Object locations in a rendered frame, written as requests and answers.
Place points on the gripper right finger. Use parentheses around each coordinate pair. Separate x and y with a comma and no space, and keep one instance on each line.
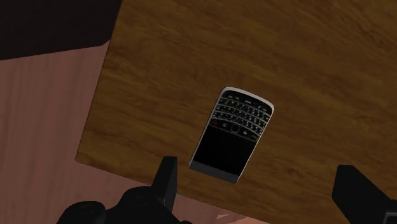
(359,195)

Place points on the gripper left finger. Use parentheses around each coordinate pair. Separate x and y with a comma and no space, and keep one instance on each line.
(145,204)

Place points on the black keypad phone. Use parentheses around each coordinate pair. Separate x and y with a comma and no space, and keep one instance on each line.
(228,149)

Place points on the brown wooden table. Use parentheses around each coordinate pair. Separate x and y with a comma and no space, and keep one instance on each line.
(310,62)

